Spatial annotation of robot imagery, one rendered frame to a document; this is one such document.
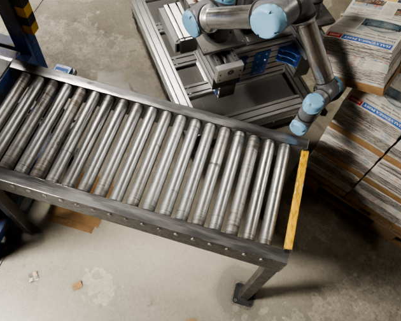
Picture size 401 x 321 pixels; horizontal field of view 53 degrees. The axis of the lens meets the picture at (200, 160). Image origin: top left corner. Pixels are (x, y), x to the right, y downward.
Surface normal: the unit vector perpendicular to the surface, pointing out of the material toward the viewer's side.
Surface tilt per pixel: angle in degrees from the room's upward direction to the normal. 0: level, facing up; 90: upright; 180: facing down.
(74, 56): 0
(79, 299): 0
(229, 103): 0
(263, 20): 86
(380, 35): 19
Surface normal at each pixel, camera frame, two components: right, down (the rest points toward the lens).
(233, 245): 0.07, -0.47
